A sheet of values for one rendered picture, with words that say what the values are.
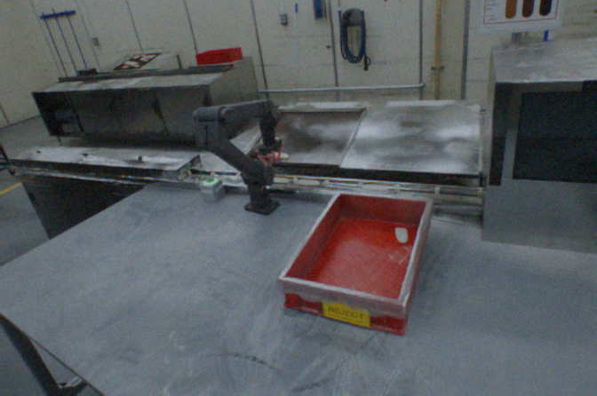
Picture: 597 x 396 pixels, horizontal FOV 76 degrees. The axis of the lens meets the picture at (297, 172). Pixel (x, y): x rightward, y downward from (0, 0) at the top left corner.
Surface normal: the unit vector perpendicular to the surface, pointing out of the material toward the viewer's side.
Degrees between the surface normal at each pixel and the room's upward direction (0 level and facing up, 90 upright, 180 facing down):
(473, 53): 90
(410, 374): 0
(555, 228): 90
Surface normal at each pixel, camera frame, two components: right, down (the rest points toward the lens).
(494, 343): -0.14, -0.89
